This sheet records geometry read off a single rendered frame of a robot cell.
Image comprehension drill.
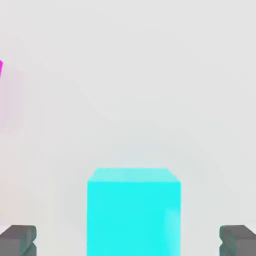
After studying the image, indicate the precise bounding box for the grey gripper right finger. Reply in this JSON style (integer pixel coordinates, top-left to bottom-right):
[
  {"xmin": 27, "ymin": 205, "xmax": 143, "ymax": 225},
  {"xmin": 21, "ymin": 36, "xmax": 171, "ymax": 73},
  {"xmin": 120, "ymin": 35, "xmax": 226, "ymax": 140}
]
[{"xmin": 219, "ymin": 224, "xmax": 256, "ymax": 256}]

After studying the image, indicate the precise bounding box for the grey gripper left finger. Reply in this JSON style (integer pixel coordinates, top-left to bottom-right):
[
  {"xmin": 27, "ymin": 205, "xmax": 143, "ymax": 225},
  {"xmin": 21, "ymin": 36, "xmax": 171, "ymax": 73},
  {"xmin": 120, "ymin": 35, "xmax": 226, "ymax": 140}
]
[{"xmin": 0, "ymin": 224, "xmax": 38, "ymax": 256}]

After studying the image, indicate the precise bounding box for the small cyan cube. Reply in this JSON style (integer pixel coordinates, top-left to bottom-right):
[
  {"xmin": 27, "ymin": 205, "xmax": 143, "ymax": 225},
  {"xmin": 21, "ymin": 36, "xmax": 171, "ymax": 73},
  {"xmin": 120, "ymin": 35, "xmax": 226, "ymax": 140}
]
[{"xmin": 86, "ymin": 167, "xmax": 182, "ymax": 256}]

